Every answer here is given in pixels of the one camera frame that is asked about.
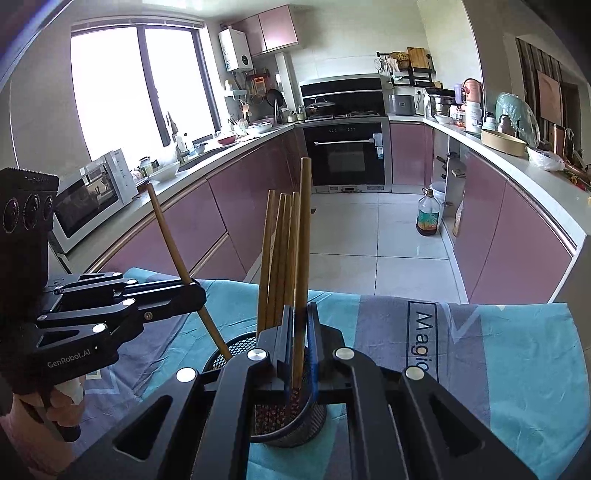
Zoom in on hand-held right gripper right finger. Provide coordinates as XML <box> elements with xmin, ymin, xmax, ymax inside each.
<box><xmin>305</xmin><ymin>302</ymin><xmax>539</xmax><ymax>480</ymax></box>

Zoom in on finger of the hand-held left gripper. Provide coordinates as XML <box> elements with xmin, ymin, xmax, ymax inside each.
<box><xmin>36</xmin><ymin>298</ymin><xmax>208</xmax><ymax>366</ymax></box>
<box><xmin>44</xmin><ymin>271</ymin><xmax>207</xmax><ymax>302</ymax></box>

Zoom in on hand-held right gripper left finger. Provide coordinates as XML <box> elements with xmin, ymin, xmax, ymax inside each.
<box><xmin>65</xmin><ymin>305</ymin><xmax>298</xmax><ymax>480</ymax></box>

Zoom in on red-tipped wooden chopstick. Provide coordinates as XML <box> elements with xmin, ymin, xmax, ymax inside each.
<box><xmin>146</xmin><ymin>183</ymin><xmax>234</xmax><ymax>361</ymax></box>
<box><xmin>288</xmin><ymin>157</ymin><xmax>313</xmax><ymax>416</ymax></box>

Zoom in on black mesh utensil holder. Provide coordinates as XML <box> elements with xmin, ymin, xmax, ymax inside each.
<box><xmin>202</xmin><ymin>330</ymin><xmax>328</xmax><ymax>449</ymax></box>

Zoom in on bunch of wooden chopsticks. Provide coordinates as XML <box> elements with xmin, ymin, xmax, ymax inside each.
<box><xmin>253</xmin><ymin>189</ymin><xmax>302</xmax><ymax>438</ymax></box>

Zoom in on person's left hand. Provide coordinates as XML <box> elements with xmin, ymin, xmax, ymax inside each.
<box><xmin>0</xmin><ymin>375</ymin><xmax>87</xmax><ymax>477</ymax></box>

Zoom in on white microwave oven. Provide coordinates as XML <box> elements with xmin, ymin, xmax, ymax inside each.
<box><xmin>50</xmin><ymin>148</ymin><xmax>139</xmax><ymax>254</ymax></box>

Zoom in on pink base cabinets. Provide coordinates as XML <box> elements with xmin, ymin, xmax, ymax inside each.
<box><xmin>390</xmin><ymin>122</ymin><xmax>575</xmax><ymax>305</ymax></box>
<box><xmin>88</xmin><ymin>127</ymin><xmax>315</xmax><ymax>296</ymax></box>

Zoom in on large white bowl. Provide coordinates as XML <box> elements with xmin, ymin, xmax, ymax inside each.
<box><xmin>148</xmin><ymin>161</ymin><xmax>182</xmax><ymax>182</ymax></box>

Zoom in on steel kitchen faucet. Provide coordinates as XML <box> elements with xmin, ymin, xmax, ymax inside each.
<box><xmin>165</xmin><ymin>111</ymin><xmax>191</xmax><ymax>162</ymax></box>

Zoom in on cooking oil bottle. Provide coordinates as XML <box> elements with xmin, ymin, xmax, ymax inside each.
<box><xmin>416</xmin><ymin>188</ymin><xmax>438</xmax><ymax>237</ymax></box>

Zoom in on teal and grey printed tablecloth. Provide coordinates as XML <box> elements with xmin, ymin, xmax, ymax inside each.
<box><xmin>69</xmin><ymin>267</ymin><xmax>585</xmax><ymax>480</ymax></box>

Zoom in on large kitchen window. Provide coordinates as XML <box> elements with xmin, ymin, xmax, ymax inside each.
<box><xmin>71</xmin><ymin>25</ymin><xmax>220</xmax><ymax>160</ymax></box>

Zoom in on black built-in oven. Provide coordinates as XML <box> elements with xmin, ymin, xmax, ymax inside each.
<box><xmin>302</xmin><ymin>121</ymin><xmax>393</xmax><ymax>193</ymax></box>

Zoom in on pot with glass lid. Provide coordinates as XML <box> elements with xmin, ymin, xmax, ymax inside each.
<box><xmin>305</xmin><ymin>98</ymin><xmax>335</xmax><ymax>118</ymax></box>

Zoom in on black range hood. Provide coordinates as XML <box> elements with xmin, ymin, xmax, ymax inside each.
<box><xmin>299</xmin><ymin>74</ymin><xmax>386</xmax><ymax>121</ymax></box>

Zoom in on stainless steel pot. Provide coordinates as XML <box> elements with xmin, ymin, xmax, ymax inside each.
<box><xmin>427</xmin><ymin>91</ymin><xmax>457</xmax><ymax>118</ymax></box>

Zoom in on round beige container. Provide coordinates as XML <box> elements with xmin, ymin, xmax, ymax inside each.
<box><xmin>481</xmin><ymin>128</ymin><xmax>528</xmax><ymax>158</ymax></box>

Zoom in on white plastic bag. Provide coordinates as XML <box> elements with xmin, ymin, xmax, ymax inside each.
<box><xmin>527</xmin><ymin>148</ymin><xmax>566</xmax><ymax>172</ymax></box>

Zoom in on pink kettle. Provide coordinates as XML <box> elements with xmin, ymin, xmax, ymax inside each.
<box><xmin>462</xmin><ymin>78</ymin><xmax>485</xmax><ymax>104</ymax></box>

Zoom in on white wall water heater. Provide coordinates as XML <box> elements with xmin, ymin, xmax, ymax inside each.
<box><xmin>218</xmin><ymin>28</ymin><xmax>254</xmax><ymax>73</ymax></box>

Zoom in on pink wall cabinet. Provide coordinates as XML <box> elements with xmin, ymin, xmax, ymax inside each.
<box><xmin>231</xmin><ymin>6</ymin><xmax>298</xmax><ymax>57</ymax></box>

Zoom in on black wall rack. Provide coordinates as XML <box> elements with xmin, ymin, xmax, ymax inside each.
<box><xmin>376</xmin><ymin>48</ymin><xmax>437</xmax><ymax>88</ymax></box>

